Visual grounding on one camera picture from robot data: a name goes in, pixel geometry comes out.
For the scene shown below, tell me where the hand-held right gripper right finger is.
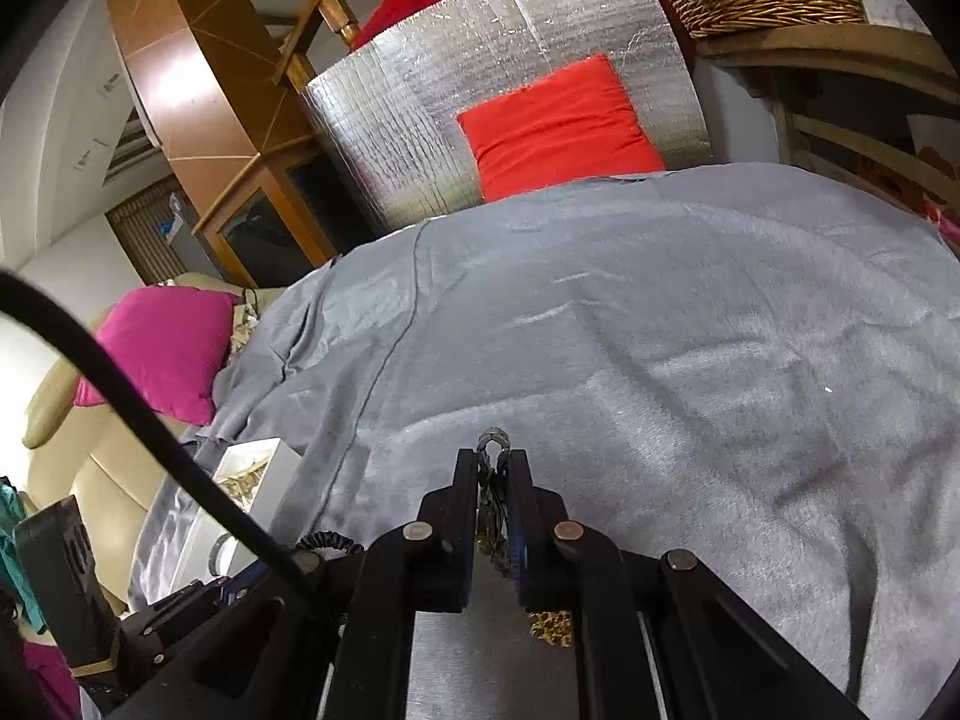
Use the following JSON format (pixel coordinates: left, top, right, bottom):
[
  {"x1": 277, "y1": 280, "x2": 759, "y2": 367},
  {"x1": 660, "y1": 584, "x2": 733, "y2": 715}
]
[{"x1": 499, "y1": 446, "x2": 863, "y2": 720}]

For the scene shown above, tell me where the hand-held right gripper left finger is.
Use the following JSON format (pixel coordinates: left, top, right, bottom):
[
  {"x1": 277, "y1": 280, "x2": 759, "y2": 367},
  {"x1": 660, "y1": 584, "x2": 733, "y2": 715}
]
[{"x1": 202, "y1": 446, "x2": 481, "y2": 720}]

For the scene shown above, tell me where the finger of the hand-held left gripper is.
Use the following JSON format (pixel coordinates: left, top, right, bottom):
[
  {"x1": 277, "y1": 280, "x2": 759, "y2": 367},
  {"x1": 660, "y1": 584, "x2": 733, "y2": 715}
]
[{"x1": 120, "y1": 566, "x2": 272, "y2": 650}]

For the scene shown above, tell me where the silver bangle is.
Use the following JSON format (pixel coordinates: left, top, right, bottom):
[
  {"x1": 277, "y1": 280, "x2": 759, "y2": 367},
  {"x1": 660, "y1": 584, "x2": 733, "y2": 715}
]
[{"x1": 208, "y1": 532, "x2": 246, "y2": 580}]

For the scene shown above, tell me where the gold chain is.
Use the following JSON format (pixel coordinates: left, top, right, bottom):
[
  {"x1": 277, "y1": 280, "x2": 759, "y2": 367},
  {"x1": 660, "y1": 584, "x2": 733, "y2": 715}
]
[{"x1": 529, "y1": 610, "x2": 576, "y2": 650}]

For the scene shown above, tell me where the black scrunchie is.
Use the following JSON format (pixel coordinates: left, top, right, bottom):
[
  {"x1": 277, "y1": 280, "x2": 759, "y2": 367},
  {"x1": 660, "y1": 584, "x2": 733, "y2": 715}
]
[{"x1": 296, "y1": 531, "x2": 353, "y2": 560}]

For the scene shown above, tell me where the cream hair claw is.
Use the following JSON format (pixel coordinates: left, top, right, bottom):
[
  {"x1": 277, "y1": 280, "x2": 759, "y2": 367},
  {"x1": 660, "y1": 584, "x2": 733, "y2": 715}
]
[{"x1": 214, "y1": 450, "x2": 269, "y2": 505}]

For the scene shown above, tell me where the silver gold wristwatch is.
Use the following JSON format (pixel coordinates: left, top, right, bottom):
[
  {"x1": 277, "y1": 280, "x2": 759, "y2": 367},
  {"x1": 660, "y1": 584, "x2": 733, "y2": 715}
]
[{"x1": 476, "y1": 427, "x2": 517, "y2": 578}]

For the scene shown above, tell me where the teal cloth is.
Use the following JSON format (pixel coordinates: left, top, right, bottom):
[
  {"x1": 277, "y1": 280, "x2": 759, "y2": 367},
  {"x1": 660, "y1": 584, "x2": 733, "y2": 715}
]
[{"x1": 0, "y1": 478, "x2": 47, "y2": 635}]

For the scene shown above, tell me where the magenta cloth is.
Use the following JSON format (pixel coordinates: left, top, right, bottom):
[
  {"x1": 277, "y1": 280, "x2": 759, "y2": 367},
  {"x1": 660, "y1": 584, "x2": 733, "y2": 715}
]
[{"x1": 21, "y1": 641, "x2": 82, "y2": 720}]

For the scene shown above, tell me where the beige sofa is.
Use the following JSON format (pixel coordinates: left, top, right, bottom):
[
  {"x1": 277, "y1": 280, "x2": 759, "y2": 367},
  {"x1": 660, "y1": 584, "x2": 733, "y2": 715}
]
[{"x1": 19, "y1": 274, "x2": 248, "y2": 616}]

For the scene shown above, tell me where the pink pillow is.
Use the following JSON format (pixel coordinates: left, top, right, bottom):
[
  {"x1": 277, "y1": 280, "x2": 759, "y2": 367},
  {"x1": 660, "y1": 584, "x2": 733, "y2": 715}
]
[{"x1": 75, "y1": 286, "x2": 241, "y2": 425}]

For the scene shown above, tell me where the grey blanket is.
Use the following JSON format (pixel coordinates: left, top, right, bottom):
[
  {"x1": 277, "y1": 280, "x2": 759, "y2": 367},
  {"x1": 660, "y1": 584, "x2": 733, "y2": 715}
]
[{"x1": 127, "y1": 161, "x2": 960, "y2": 720}]

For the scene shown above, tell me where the cream patterned cloth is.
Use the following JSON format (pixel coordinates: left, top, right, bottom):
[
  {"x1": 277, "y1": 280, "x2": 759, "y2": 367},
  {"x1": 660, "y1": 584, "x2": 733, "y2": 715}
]
[{"x1": 229, "y1": 289, "x2": 265, "y2": 355}]

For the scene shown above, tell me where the brown window blind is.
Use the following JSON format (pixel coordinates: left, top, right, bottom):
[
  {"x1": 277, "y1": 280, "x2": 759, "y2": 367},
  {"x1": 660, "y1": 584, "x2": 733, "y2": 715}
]
[{"x1": 105, "y1": 187, "x2": 200, "y2": 287}]

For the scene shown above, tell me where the red pillow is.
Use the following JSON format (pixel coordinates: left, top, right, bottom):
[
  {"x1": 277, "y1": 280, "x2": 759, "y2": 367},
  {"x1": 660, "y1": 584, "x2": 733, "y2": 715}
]
[{"x1": 456, "y1": 54, "x2": 667, "y2": 203}]

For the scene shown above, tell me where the silver foil insulation panel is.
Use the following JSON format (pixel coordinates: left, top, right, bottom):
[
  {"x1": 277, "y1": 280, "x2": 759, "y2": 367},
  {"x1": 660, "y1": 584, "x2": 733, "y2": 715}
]
[{"x1": 302, "y1": 0, "x2": 715, "y2": 233}]

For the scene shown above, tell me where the wooden cabinet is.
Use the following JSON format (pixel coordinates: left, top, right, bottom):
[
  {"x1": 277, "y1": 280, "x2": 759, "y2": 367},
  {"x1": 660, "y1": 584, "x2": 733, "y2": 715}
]
[{"x1": 101, "y1": 0, "x2": 338, "y2": 290}]

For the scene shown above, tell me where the wooden banister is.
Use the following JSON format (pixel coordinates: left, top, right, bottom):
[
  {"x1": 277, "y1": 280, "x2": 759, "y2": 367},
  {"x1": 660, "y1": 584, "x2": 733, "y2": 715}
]
[{"x1": 281, "y1": 0, "x2": 415, "y2": 85}]

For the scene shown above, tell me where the wooden shelf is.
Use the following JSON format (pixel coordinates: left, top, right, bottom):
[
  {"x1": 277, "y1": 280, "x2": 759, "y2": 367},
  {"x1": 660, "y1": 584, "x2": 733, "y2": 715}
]
[{"x1": 694, "y1": 22, "x2": 960, "y2": 241}]

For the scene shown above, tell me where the white patterned box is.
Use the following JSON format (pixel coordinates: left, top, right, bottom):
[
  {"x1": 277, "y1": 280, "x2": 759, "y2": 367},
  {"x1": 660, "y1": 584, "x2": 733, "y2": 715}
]
[{"x1": 862, "y1": 0, "x2": 938, "y2": 36}]

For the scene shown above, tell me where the black cable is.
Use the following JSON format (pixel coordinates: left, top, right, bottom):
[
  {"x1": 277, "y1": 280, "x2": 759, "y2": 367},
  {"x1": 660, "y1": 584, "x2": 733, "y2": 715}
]
[{"x1": 0, "y1": 270, "x2": 320, "y2": 595}]

